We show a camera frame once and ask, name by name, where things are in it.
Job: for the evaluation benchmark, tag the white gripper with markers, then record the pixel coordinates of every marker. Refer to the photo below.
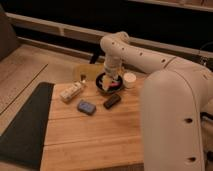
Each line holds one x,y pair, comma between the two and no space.
112,66

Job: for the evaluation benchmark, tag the red pepper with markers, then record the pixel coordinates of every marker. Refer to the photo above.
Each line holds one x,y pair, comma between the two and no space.
114,85

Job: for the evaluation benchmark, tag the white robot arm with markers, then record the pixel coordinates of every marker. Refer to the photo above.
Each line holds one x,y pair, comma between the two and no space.
172,98

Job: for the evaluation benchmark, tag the black rectangular sponge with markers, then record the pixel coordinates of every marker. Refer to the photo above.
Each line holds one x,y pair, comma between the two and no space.
115,98

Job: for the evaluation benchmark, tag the blue sponge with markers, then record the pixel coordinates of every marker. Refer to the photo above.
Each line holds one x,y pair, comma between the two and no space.
86,107

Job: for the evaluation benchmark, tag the black bowl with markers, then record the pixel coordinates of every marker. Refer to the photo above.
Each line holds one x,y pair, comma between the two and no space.
111,90

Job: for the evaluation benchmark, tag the white cup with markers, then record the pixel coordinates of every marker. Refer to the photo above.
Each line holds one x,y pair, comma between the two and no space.
129,80

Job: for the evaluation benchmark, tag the wooden table board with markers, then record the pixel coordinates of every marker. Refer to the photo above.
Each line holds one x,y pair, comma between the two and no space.
76,141

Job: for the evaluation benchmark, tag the dark grey floor mat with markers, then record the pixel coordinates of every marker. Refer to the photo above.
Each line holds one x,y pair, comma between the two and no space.
23,140

